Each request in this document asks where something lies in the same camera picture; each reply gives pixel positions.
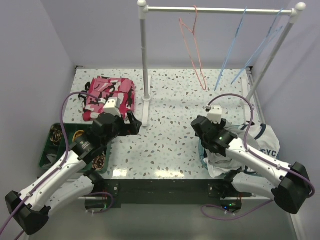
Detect blue wire hanger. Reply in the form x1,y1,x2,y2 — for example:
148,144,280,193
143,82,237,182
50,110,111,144
214,7,248,91
230,8,284,85

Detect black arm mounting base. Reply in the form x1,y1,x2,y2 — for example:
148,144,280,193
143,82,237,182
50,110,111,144
92,179,252,208

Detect gold black rolled tie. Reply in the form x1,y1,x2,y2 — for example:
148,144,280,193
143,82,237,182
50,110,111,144
49,123,63,146

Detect right blue wire hanger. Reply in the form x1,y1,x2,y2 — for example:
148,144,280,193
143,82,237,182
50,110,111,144
230,8,284,85

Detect white navy trimmed shirt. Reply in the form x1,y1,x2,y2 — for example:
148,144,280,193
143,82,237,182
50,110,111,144
199,122,280,178

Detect brown patterned rolled tie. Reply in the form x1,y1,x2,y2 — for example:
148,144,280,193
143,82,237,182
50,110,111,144
92,154,106,171

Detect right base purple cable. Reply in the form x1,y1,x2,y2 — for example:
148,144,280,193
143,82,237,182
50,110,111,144
201,197,276,222

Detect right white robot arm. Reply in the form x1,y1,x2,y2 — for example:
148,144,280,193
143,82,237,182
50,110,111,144
191,116,315,214

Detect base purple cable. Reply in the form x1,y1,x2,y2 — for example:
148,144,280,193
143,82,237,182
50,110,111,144
84,191,115,215
201,197,276,222

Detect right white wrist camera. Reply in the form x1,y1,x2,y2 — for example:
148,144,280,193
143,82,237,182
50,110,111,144
205,105,223,124

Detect green divided organizer tray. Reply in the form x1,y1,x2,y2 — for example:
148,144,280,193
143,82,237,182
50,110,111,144
38,122,113,174

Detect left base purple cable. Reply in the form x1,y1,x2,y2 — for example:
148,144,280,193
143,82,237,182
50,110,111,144
84,191,115,215

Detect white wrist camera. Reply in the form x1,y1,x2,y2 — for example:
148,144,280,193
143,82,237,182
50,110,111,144
102,97,122,117
205,105,223,124

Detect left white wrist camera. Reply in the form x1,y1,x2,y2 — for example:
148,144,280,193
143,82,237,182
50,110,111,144
102,97,122,117

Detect yellow rolled tie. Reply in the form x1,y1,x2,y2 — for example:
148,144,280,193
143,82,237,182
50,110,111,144
72,129,85,143

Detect left blue wire hanger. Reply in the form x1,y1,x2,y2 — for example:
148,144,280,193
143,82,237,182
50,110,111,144
214,7,248,91

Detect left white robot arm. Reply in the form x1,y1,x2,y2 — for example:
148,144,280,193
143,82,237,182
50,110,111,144
5,111,142,236

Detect white clothes rack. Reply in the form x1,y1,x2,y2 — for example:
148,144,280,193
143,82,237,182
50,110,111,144
137,0,306,128

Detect pink wire hanger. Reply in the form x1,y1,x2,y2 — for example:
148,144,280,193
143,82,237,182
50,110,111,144
178,5,208,91

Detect clear blue plastic basket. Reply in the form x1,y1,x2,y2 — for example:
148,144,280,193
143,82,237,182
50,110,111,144
198,139,281,176

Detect pink camouflage garment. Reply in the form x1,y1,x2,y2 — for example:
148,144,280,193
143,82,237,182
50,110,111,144
78,76,136,122

